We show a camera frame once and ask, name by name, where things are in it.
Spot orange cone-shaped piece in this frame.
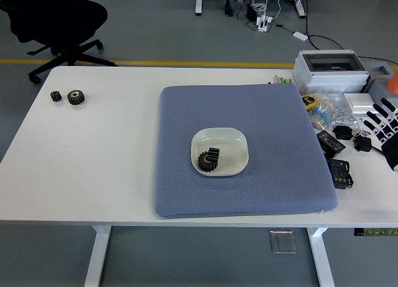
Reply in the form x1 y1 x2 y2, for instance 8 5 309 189
386 71 398 94

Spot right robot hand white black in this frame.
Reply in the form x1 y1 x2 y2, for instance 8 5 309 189
363 96 398 173

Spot small black adapter block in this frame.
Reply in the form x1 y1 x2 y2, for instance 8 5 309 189
332 125 354 141
354 136 373 153

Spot black floor cable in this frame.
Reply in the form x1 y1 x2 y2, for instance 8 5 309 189
304 6 345 51

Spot large black gear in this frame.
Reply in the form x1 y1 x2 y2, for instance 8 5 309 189
197 151 220 173
67 89 86 106

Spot grey block with recess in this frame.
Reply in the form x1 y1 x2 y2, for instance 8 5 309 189
362 59 398 113

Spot blue-grey quilted mat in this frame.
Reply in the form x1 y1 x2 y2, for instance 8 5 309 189
154 83 339 219

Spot grey electrical enclosure box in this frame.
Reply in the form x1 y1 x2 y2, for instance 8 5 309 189
292 49 371 96

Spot thin red white wires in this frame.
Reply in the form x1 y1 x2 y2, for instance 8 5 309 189
354 117 373 138

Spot white square dish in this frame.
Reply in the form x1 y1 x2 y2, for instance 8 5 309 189
190 127 249 177

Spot clear bag of components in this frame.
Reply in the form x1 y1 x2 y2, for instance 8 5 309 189
307 92 363 132

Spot green terminal strip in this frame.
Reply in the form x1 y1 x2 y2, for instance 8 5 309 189
354 227 398 237

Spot black box on floor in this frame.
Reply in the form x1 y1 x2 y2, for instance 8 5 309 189
246 2 261 20

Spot white power strip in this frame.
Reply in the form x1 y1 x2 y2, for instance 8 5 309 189
256 15 274 32

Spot metal floor plate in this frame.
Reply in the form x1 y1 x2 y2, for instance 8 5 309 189
269 230 298 255

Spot white table leg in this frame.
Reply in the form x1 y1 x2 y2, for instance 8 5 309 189
83 226 112 287
306 227 336 287

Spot black digital controller module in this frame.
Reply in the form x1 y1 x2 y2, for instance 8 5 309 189
326 158 355 190
316 129 347 153

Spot black office chair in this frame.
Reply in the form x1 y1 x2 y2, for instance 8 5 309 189
0 0 118 84

